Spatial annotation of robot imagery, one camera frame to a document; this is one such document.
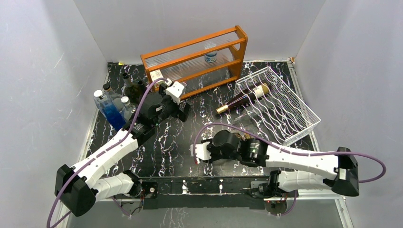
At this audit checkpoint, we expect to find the white red small box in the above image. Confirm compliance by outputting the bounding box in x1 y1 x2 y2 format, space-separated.
150 69 163 84

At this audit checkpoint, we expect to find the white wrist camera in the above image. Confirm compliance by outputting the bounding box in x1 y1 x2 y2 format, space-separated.
190 141 211 164
165 81 185 105

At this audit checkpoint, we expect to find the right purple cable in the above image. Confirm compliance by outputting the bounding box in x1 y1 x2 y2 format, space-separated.
192 123 387 184

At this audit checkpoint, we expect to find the black metal base rail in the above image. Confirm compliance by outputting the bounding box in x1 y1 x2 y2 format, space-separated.
61 176 344 211

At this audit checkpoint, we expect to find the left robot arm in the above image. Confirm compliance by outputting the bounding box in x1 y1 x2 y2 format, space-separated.
55 93 192 217

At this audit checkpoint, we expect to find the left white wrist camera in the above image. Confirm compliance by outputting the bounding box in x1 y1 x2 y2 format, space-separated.
165 81 185 105

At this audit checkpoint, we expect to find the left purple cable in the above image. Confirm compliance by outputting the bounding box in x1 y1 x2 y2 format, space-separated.
46 77 167 228

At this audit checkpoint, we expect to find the clear glass bottle black cap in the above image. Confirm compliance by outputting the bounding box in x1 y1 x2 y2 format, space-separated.
103 83 123 106

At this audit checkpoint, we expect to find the brown wine bottle silver cap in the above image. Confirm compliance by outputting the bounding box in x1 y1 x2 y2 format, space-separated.
122 73 142 104

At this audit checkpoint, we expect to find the orange wooden shelf rack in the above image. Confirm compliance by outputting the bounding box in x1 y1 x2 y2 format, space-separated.
141 25 248 99

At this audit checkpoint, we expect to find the gold capped dark bottle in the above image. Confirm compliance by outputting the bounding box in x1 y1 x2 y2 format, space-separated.
216 83 271 114

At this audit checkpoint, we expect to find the clear round glass bottle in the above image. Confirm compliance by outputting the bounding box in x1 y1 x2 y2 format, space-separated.
120 96 136 122

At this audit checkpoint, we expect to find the small blue labelled jar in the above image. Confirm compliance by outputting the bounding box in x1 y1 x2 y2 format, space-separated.
204 42 217 63

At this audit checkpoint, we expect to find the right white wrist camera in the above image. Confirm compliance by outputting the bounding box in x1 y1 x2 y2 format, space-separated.
190 141 211 164

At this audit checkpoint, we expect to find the purple cable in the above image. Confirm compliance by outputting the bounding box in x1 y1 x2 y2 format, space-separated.
46 77 167 228
192 123 387 184

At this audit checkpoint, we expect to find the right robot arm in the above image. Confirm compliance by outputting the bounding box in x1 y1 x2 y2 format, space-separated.
201 130 359 197

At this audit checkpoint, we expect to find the blue square glass bottle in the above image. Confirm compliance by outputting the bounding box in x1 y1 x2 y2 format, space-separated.
93 90 126 131

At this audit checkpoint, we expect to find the dark green wine bottle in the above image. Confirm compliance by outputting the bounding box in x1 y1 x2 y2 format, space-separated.
136 80 147 95

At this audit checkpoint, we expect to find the white wire wine rack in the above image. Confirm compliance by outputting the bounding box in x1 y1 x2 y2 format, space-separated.
232 67 321 146

